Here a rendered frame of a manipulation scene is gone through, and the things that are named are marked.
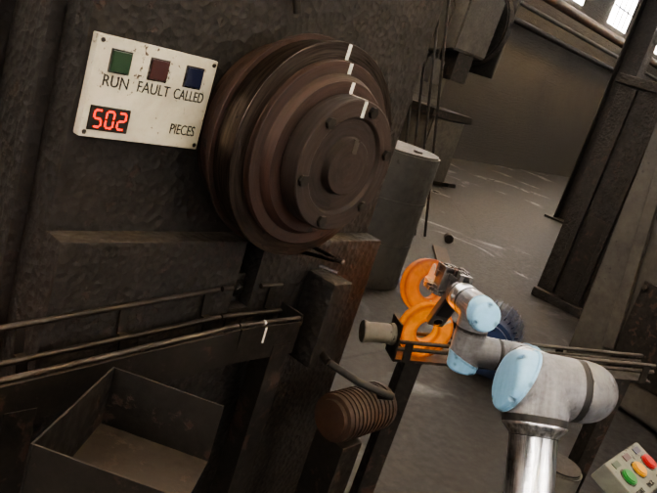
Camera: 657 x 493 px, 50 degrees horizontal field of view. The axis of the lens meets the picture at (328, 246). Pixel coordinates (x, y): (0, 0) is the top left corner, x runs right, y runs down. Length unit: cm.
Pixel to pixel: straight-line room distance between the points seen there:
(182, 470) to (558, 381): 67
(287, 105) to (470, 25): 810
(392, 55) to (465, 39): 758
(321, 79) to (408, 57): 52
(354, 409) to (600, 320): 252
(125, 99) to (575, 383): 95
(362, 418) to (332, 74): 86
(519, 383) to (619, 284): 282
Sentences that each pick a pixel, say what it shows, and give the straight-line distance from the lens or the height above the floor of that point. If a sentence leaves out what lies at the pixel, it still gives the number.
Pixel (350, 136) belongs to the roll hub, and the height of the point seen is 118.
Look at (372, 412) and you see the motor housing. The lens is 185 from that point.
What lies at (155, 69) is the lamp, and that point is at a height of 120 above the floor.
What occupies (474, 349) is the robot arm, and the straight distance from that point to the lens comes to 169.
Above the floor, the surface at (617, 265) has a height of 70.
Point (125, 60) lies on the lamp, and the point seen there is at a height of 121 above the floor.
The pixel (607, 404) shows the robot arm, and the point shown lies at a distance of 138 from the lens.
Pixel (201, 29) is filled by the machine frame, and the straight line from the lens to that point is 143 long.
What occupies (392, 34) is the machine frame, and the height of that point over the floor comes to 140.
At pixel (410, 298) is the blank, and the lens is 193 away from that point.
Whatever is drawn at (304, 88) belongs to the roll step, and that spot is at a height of 124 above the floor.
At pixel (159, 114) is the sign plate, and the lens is 139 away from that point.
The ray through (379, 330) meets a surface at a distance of 186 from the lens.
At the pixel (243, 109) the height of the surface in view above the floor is 118.
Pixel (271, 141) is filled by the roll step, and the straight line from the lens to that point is 136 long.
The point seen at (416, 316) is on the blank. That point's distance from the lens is 188.
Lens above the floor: 134
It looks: 15 degrees down
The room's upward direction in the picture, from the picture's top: 18 degrees clockwise
